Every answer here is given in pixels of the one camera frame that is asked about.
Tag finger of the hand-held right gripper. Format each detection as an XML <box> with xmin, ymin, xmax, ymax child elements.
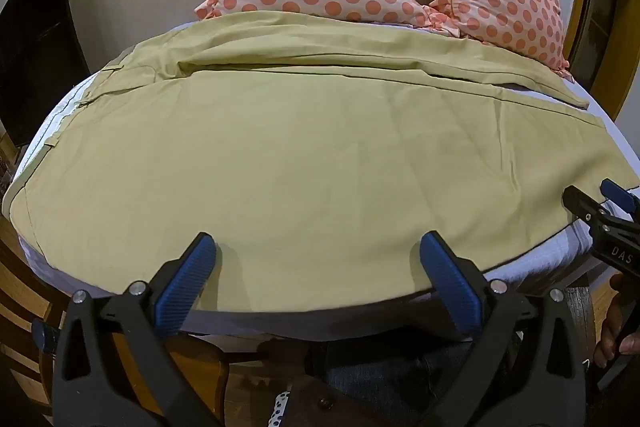
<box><xmin>562</xmin><ymin>185</ymin><xmax>612</xmax><ymax>234</ymax></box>
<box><xmin>600</xmin><ymin>178</ymin><xmax>640</xmax><ymax>214</ymax></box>

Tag khaki pants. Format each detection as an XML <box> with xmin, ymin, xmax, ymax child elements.
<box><xmin>2</xmin><ymin>11</ymin><xmax>640</xmax><ymax>314</ymax></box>

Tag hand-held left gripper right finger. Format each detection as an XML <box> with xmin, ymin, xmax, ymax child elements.
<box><xmin>419</xmin><ymin>231</ymin><xmax>597</xmax><ymax>427</ymax></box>

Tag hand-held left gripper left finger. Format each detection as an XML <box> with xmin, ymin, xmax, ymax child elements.
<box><xmin>52</xmin><ymin>233</ymin><xmax>222</xmax><ymax>427</ymax></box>

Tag black dotted white cloth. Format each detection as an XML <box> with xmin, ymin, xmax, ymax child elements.
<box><xmin>266</xmin><ymin>389</ymin><xmax>292</xmax><ymax>427</ymax></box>

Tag bed with white sheet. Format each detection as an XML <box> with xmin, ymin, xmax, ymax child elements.
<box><xmin>0</xmin><ymin>21</ymin><xmax>640</xmax><ymax>348</ymax></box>

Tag wooden headboard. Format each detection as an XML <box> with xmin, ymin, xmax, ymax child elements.
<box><xmin>562</xmin><ymin>0</ymin><xmax>640</xmax><ymax>130</ymax></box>

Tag dark cabinet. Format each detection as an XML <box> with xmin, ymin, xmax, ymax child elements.
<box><xmin>0</xmin><ymin>0</ymin><xmax>95</xmax><ymax>146</ymax></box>

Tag wooden chair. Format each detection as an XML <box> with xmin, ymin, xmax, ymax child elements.
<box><xmin>0</xmin><ymin>207</ymin><xmax>68</xmax><ymax>427</ymax></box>

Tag person's right hand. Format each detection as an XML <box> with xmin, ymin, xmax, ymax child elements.
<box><xmin>594</xmin><ymin>274</ymin><xmax>628</xmax><ymax>369</ymax></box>

